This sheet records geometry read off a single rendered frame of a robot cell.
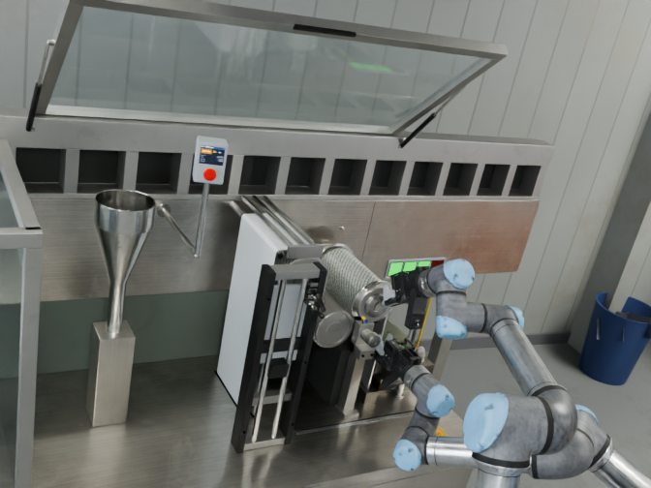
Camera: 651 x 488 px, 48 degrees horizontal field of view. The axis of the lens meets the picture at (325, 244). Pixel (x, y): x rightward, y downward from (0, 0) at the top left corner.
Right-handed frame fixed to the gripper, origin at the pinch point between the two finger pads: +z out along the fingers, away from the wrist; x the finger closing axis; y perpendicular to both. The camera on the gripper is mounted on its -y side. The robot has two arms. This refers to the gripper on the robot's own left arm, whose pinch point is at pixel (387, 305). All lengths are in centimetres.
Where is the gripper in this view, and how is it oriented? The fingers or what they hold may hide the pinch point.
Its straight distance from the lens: 212.3
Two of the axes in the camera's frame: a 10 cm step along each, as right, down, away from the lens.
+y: -1.5, -9.7, 2.0
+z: -4.7, 2.5, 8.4
